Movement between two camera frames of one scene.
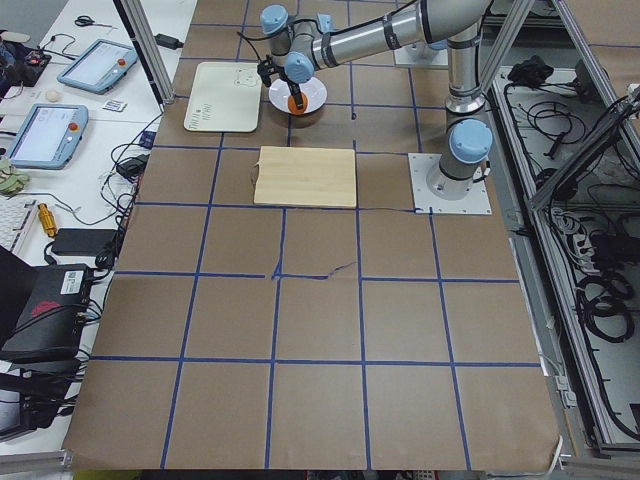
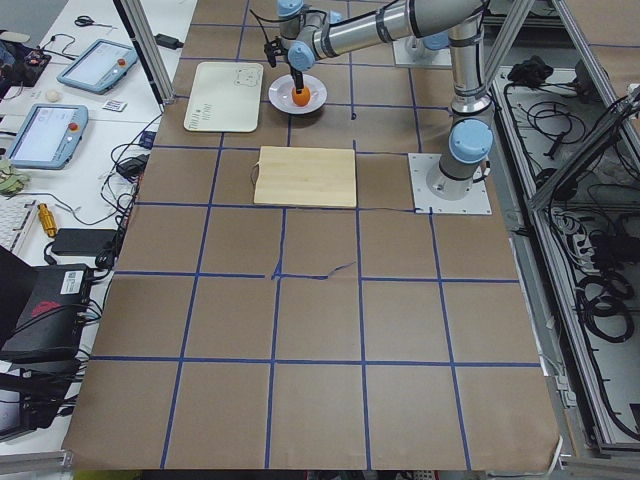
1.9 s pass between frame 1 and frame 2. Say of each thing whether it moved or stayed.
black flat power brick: stayed
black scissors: stayed
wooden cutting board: stayed
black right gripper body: moved
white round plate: stayed
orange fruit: moved
